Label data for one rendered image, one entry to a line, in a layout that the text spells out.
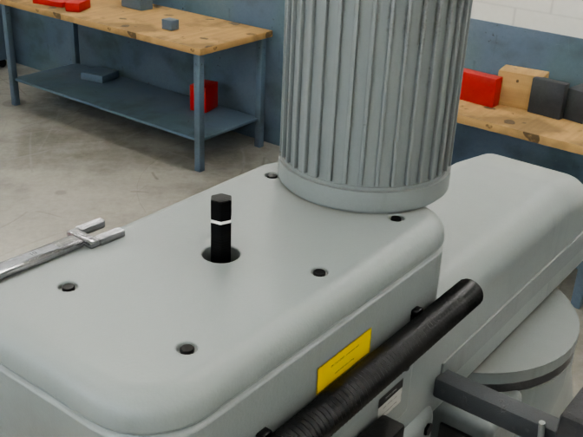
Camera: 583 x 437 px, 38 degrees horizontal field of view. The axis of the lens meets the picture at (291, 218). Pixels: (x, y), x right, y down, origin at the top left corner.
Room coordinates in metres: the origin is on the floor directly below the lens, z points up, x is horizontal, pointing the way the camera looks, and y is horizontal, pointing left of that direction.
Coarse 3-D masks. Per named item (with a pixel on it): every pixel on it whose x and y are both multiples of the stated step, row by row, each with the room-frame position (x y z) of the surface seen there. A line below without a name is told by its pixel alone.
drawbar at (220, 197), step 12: (216, 204) 0.70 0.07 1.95; (228, 204) 0.70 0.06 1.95; (216, 216) 0.70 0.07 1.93; (228, 216) 0.70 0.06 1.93; (216, 228) 0.70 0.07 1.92; (228, 228) 0.71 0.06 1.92; (216, 240) 0.70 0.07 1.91; (228, 240) 0.70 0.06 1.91; (216, 252) 0.70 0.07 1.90; (228, 252) 0.71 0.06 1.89
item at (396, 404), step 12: (408, 372) 0.79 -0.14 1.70; (396, 384) 0.77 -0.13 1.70; (408, 384) 0.79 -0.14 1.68; (384, 396) 0.75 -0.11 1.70; (396, 396) 0.77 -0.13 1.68; (408, 396) 0.80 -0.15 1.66; (372, 408) 0.73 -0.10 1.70; (384, 408) 0.75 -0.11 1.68; (396, 408) 0.78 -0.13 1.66; (360, 420) 0.71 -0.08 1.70; (372, 420) 0.73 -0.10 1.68; (396, 420) 0.78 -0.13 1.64; (336, 432) 0.67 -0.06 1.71; (348, 432) 0.69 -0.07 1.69; (360, 432) 0.71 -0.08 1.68
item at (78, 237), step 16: (96, 224) 0.75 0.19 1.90; (64, 240) 0.71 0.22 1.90; (80, 240) 0.71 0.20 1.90; (96, 240) 0.71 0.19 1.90; (112, 240) 0.73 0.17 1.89; (16, 256) 0.68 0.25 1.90; (32, 256) 0.67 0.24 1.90; (48, 256) 0.68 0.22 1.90; (0, 272) 0.64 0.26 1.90; (16, 272) 0.65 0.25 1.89
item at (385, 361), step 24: (456, 288) 0.81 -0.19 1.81; (480, 288) 0.82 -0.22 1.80; (432, 312) 0.76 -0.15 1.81; (456, 312) 0.77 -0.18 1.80; (408, 336) 0.71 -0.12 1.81; (432, 336) 0.73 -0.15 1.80; (384, 360) 0.67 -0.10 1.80; (408, 360) 0.69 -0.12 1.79; (336, 384) 0.63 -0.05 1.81; (360, 384) 0.63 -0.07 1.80; (384, 384) 0.65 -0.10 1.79; (312, 408) 0.59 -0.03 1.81; (336, 408) 0.59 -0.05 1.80; (360, 408) 0.62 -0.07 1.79; (264, 432) 0.56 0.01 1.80; (288, 432) 0.56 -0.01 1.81; (312, 432) 0.56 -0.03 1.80
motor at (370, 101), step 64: (320, 0) 0.84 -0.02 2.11; (384, 0) 0.82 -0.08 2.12; (448, 0) 0.84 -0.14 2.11; (320, 64) 0.83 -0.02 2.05; (384, 64) 0.82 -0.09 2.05; (448, 64) 0.85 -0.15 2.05; (320, 128) 0.83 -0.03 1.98; (384, 128) 0.82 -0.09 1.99; (448, 128) 0.87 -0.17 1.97; (320, 192) 0.83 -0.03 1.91; (384, 192) 0.81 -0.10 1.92
